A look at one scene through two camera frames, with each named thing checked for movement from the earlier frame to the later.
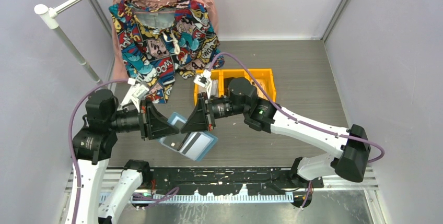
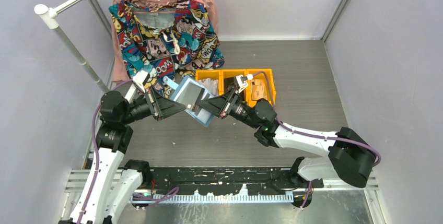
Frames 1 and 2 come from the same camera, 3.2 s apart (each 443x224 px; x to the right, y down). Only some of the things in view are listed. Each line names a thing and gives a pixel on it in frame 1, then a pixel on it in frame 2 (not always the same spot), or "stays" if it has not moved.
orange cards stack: x=261 y=83 stays
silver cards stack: x=214 y=87 stays
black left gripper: x=152 y=124 → x=162 y=107
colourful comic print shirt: x=162 y=37 stays
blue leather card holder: x=195 y=145 → x=188 y=92
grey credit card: x=179 y=124 → x=189 y=95
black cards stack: x=226 y=83 stays
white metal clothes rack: x=49 y=14 stays
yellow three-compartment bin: x=220 y=79 stays
